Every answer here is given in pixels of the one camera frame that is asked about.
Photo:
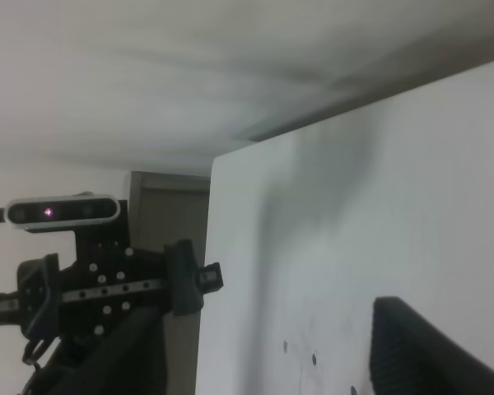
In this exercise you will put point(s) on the grey depth camera bar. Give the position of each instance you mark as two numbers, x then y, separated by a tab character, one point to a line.
50	213

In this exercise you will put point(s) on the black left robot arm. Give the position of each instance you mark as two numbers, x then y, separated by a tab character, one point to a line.
130	359

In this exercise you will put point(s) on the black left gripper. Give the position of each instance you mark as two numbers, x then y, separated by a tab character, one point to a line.
108	278

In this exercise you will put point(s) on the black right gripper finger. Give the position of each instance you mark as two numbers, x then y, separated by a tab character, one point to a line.
410	356

